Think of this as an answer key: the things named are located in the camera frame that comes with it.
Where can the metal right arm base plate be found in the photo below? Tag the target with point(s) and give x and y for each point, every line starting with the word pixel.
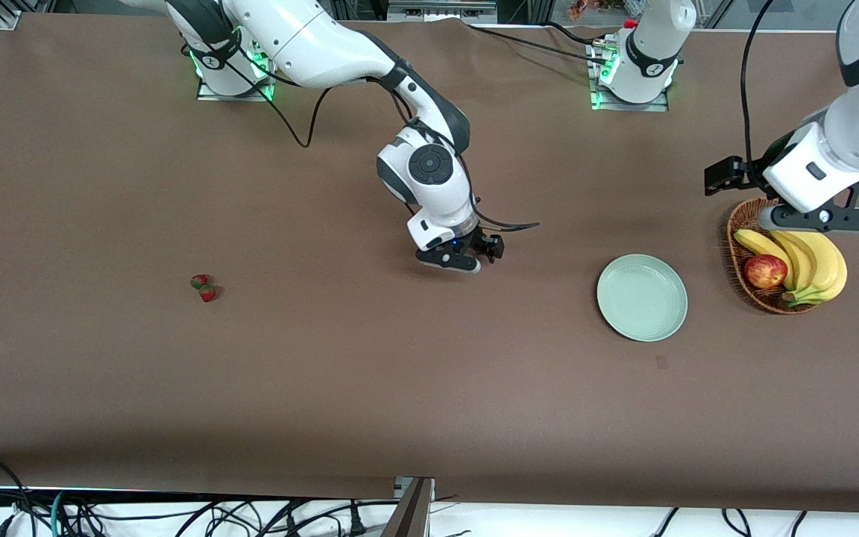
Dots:
pixel 236 95

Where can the brown wicker basket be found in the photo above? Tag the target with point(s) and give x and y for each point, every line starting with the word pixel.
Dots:
pixel 743 224

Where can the red strawberry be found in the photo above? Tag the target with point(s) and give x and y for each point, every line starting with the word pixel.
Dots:
pixel 207 294
pixel 198 282

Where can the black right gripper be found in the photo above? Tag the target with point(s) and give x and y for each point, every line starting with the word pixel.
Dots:
pixel 481 242

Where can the grey metal table leg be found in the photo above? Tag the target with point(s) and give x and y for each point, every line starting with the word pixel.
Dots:
pixel 411 514

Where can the large yellow banana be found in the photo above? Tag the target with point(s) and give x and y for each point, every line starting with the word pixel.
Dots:
pixel 832 261

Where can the silver metal frame rail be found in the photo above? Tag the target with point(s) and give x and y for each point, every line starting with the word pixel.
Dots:
pixel 437 13

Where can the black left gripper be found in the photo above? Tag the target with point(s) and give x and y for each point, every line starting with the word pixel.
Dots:
pixel 749 177

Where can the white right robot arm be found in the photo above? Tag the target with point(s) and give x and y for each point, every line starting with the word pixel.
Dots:
pixel 310 37

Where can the pale green round plate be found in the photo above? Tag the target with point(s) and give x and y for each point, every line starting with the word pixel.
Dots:
pixel 642 298

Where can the brown table cover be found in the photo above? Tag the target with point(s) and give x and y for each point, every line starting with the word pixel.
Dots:
pixel 325 373

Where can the red apple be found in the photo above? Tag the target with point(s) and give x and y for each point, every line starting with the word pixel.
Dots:
pixel 765 272

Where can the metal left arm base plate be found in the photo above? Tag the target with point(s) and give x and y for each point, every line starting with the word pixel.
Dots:
pixel 627 107

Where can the aluminium frame profile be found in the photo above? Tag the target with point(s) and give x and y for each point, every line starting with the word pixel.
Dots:
pixel 8 19

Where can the small yellow banana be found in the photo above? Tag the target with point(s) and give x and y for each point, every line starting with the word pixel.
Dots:
pixel 754 242

